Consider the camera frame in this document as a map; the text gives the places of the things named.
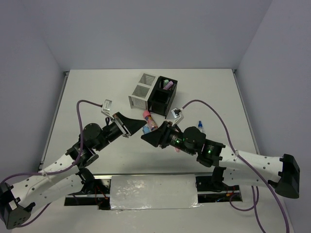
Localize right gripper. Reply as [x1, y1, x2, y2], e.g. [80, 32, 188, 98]
[140, 120, 196, 155]

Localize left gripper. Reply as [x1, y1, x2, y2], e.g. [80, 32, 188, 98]
[95, 112, 147, 151]

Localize blue highlighter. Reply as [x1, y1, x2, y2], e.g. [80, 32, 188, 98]
[142, 126, 150, 134]

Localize purple highlighter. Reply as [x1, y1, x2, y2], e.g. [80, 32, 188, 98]
[163, 81, 174, 90]

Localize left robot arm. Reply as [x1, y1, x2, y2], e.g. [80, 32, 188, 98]
[0, 112, 146, 230]

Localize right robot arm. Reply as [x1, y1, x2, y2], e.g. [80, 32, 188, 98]
[141, 121, 300, 199]

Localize pink-capped marker tube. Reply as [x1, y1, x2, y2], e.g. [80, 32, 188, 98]
[142, 110, 158, 131]

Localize white slatted pen holder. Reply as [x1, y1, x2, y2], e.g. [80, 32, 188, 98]
[128, 73, 158, 110]

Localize black slatted pen holder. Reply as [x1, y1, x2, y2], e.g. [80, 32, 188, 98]
[147, 76, 178, 118]

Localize clear blue-capped spray bottle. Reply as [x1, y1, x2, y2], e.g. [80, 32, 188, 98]
[198, 120, 205, 133]

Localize silver foil sheet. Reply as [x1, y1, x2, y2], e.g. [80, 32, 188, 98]
[110, 174, 200, 210]

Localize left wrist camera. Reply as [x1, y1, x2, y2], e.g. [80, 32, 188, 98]
[101, 99, 113, 119]

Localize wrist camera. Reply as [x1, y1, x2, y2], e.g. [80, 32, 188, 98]
[171, 108, 184, 126]
[101, 99, 113, 119]

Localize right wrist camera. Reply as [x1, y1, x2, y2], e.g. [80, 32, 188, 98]
[171, 108, 184, 126]

